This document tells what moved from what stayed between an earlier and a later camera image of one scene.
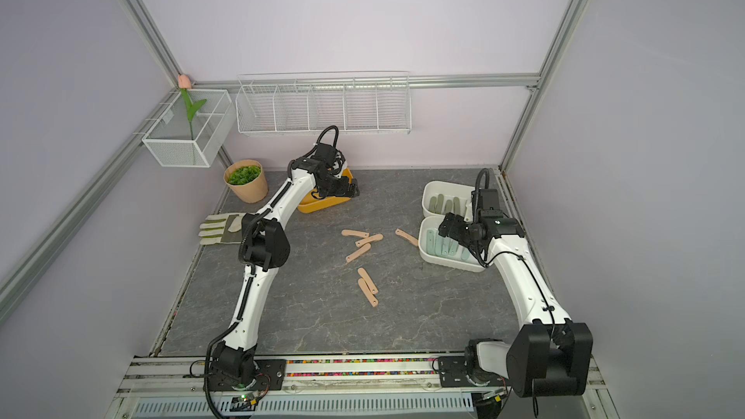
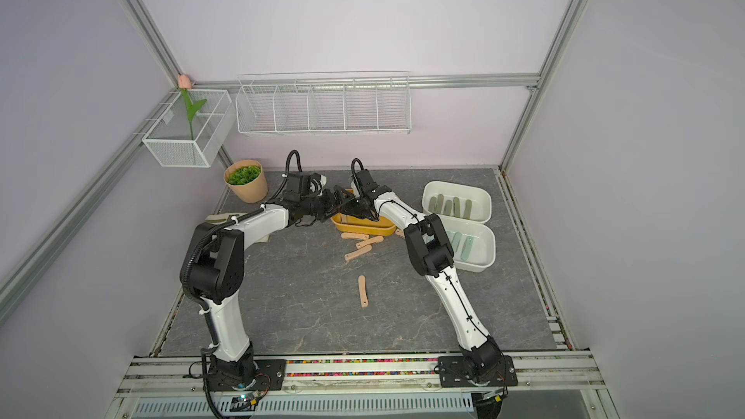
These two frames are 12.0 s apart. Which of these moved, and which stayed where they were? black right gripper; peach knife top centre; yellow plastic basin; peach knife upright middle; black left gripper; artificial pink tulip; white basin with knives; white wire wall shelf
Moved: yellow plastic basin; black right gripper; black left gripper
Stayed: peach knife top centre; white basin with knives; white wire wall shelf; artificial pink tulip; peach knife upright middle
